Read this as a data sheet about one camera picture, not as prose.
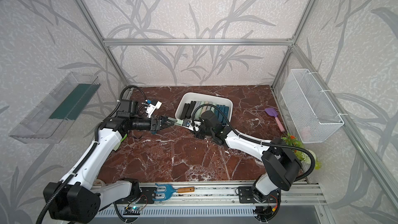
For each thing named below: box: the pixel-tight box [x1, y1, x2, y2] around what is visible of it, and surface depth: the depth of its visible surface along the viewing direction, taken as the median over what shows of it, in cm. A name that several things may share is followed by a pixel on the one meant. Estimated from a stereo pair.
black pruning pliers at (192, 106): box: [186, 100, 197, 119], surface depth 107 cm
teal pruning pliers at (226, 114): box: [223, 105, 230, 125], surface depth 105 cm
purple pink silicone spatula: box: [264, 107, 286, 133], surface depth 104 cm
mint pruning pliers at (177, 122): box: [167, 116, 184, 126], surface depth 71 cm
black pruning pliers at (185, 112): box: [179, 103, 191, 120], surface depth 104 cm
